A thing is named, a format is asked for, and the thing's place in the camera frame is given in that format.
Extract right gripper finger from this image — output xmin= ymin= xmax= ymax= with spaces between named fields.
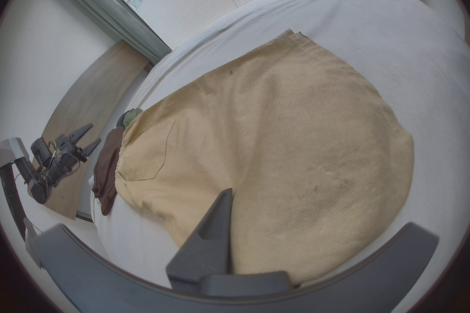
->
xmin=166 ymin=188 xmax=235 ymax=287

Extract grey-green curtain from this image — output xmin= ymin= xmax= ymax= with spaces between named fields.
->
xmin=46 ymin=0 xmax=173 ymax=66

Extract brown garment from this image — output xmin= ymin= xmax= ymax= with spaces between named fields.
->
xmin=92 ymin=128 xmax=128 ymax=217

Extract bed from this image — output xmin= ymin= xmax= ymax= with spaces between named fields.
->
xmin=40 ymin=0 xmax=470 ymax=290

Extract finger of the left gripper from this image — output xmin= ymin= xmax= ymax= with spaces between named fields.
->
xmin=84 ymin=138 xmax=102 ymax=158
xmin=71 ymin=123 xmax=93 ymax=143

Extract green garment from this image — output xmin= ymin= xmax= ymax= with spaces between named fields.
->
xmin=123 ymin=108 xmax=144 ymax=130

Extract tan shorts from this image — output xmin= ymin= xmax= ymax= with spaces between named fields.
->
xmin=115 ymin=29 xmax=415 ymax=286

